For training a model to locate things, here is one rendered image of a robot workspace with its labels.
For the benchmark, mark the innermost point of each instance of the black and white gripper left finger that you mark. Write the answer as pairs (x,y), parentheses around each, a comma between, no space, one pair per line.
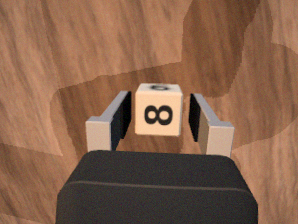
(105,132)

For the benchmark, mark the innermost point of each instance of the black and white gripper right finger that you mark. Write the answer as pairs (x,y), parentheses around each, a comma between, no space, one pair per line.
(214,137)

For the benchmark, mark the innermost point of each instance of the beige cube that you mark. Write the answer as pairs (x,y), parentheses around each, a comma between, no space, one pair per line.
(158,110)

